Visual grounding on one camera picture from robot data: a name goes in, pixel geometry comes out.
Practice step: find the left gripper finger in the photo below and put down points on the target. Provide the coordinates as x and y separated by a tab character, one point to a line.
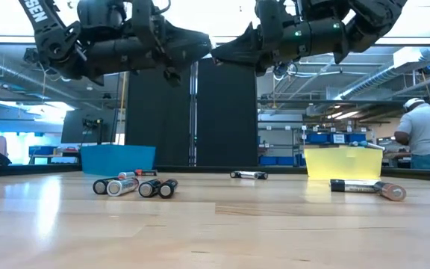
185	45

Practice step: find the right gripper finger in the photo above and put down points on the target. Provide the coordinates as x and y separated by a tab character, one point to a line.
243	50

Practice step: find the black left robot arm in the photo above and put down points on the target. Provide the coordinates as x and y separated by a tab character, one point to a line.
39	18

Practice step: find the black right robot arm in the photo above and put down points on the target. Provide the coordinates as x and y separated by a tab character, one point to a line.
371	15

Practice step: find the black folding partition screen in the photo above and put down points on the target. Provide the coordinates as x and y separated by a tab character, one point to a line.
226	112

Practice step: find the blue shelf storage bin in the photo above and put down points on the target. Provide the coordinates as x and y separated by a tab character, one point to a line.
286	161
267	161
357	138
317	138

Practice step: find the dark background panel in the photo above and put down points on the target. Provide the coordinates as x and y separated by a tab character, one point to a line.
71	127

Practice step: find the blue plastic bin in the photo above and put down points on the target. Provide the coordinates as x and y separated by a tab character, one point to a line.
118	160

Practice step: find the small black hanging device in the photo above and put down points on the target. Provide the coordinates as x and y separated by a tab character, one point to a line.
31	56

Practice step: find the yellow plastic bin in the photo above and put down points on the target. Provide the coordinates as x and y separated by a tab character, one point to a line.
342	162

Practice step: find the grey cylindrical tool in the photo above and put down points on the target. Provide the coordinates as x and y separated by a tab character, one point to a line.
371	145

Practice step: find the person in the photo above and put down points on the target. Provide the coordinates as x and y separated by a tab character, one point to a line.
429	130

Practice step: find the copper and black battery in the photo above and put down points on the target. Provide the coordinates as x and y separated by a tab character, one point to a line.
392	191

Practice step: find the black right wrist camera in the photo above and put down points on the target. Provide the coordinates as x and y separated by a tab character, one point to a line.
274	11

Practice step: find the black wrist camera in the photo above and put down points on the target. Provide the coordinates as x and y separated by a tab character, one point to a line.
274	11
146	18

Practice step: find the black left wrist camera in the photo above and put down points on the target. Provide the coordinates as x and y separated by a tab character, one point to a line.
146	18

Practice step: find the silver ventilation duct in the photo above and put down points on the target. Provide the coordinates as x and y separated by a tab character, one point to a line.
13	74

